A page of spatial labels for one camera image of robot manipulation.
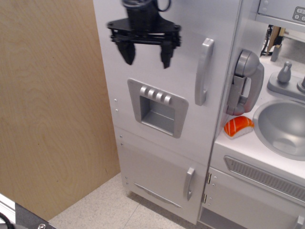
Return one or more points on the salmon sushi toy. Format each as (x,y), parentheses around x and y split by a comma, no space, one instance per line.
(238,126)

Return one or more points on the white toy fridge cabinet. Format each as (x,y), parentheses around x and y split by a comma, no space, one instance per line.
(246,15)

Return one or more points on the white toy fridge door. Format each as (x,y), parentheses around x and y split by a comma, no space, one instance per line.
(169,115)

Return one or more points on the white lower freezer door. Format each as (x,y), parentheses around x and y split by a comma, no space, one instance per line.
(167,179)

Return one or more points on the grey toy microwave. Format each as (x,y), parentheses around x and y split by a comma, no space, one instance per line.
(288,14)

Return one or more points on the wooden sticks in background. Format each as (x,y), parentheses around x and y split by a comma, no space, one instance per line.
(273,42)

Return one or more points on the white toy oven unit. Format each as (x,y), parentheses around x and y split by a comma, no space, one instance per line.
(251,187)

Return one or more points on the grey toy sink basin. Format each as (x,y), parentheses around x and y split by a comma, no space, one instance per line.
(280,126)

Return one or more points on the grey toy telephone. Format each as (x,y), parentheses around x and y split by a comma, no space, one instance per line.
(247,84)

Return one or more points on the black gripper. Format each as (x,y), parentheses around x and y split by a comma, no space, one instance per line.
(145,25)

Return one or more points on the grey toy faucet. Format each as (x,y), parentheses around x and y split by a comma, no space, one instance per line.
(283,82)

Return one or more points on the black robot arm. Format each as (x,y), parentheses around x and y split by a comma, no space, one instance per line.
(147,3)

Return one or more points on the black metal frame corner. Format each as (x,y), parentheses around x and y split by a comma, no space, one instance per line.
(15,216)

